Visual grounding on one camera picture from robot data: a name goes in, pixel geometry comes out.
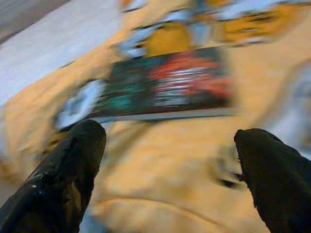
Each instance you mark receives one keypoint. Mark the green and red book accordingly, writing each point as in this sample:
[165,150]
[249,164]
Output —
[170,85]

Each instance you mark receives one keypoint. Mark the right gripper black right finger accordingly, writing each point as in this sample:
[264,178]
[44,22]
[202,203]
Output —
[279,189]

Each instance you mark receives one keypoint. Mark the white quilted mattress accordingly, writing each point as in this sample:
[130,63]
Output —
[48,48]

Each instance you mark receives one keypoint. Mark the yellow cartoon print blanket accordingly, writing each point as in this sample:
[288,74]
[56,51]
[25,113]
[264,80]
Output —
[170,157]

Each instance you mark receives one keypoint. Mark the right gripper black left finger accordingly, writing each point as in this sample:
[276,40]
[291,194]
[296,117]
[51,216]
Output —
[60,182]

